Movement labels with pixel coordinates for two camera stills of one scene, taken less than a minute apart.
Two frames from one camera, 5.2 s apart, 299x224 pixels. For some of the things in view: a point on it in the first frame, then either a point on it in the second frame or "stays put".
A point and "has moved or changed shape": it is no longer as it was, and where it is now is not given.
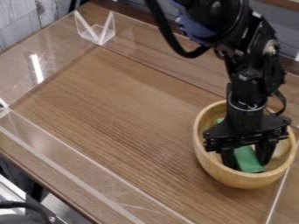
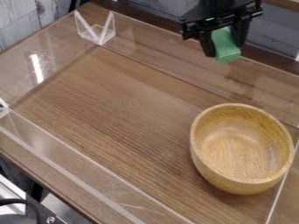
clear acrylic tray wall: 72,178 stays put
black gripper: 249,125 → 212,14
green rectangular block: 246,156 has moved or changed shape
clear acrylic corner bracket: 99,34 stays put
